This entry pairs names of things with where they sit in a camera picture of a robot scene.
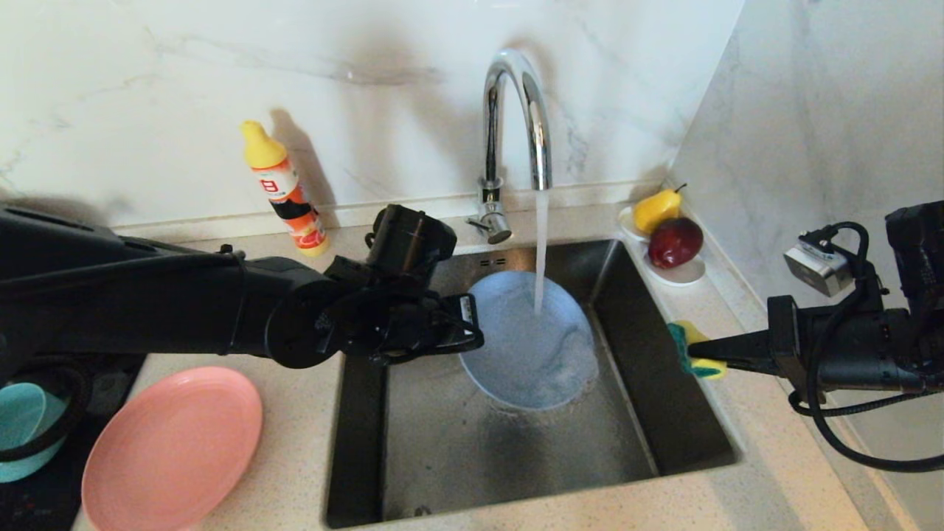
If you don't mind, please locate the orange white dish soap bottle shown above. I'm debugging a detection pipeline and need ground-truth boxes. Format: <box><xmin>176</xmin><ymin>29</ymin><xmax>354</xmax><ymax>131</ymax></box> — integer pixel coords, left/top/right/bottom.
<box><xmin>240</xmin><ymin>120</ymin><xmax>331</xmax><ymax>257</ymax></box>

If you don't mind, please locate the black induction cooktop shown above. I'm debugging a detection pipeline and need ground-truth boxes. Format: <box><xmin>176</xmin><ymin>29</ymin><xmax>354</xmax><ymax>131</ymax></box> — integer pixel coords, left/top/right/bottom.
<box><xmin>0</xmin><ymin>354</ymin><xmax>148</xmax><ymax>531</ymax></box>

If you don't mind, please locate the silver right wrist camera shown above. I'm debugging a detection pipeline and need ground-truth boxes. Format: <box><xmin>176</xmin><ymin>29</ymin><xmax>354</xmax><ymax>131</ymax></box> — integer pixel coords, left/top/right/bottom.
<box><xmin>783</xmin><ymin>232</ymin><xmax>857</xmax><ymax>298</ymax></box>

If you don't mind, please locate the running water stream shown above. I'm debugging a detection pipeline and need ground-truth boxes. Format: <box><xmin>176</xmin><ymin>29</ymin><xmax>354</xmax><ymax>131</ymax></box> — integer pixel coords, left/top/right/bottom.
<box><xmin>532</xmin><ymin>188</ymin><xmax>552</xmax><ymax>315</ymax></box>

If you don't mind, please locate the blue grey plate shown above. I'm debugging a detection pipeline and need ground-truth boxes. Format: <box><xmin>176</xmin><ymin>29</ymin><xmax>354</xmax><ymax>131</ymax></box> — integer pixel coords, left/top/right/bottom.
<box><xmin>459</xmin><ymin>271</ymin><xmax>600</xmax><ymax>412</ymax></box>

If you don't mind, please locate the pink plate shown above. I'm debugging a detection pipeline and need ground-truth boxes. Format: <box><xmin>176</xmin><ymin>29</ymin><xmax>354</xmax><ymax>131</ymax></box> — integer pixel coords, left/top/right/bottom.
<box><xmin>81</xmin><ymin>367</ymin><xmax>263</xmax><ymax>531</ymax></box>

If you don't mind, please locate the teal bowl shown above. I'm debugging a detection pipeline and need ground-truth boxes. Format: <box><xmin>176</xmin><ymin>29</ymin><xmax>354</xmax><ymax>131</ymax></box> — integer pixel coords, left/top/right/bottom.
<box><xmin>0</xmin><ymin>382</ymin><xmax>71</xmax><ymax>484</ymax></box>

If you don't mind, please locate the yellow green sponge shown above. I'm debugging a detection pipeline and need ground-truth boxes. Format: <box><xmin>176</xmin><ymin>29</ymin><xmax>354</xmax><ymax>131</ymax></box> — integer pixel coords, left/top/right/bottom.
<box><xmin>667</xmin><ymin>320</ymin><xmax>729</xmax><ymax>380</ymax></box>

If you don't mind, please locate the dark red apple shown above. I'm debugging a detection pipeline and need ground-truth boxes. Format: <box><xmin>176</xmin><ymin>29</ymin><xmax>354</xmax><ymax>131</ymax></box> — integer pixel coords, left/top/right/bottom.
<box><xmin>648</xmin><ymin>217</ymin><xmax>704</xmax><ymax>269</ymax></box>

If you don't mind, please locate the stainless steel sink basin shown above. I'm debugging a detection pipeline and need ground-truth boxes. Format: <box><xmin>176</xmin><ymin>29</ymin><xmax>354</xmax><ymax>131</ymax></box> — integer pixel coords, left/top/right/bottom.
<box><xmin>327</xmin><ymin>237</ymin><xmax>743</xmax><ymax>529</ymax></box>

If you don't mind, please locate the chrome gooseneck faucet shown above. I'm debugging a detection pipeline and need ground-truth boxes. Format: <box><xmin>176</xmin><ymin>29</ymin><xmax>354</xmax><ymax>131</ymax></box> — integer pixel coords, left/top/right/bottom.
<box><xmin>466</xmin><ymin>49</ymin><xmax>554</xmax><ymax>246</ymax></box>

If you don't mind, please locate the small white fruit dish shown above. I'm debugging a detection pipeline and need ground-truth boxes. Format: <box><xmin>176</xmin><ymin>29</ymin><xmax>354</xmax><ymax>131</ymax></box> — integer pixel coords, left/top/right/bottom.
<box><xmin>618</xmin><ymin>205</ymin><xmax>707</xmax><ymax>287</ymax></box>

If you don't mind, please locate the black right camera cable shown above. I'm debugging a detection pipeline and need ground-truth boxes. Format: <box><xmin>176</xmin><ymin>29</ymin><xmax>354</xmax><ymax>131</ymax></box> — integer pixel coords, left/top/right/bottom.
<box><xmin>788</xmin><ymin>221</ymin><xmax>944</xmax><ymax>473</ymax></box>

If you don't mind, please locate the yellow pear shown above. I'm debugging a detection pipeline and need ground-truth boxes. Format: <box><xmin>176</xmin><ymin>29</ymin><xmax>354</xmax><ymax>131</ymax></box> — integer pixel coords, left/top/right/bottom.
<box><xmin>633</xmin><ymin>184</ymin><xmax>687</xmax><ymax>235</ymax></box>

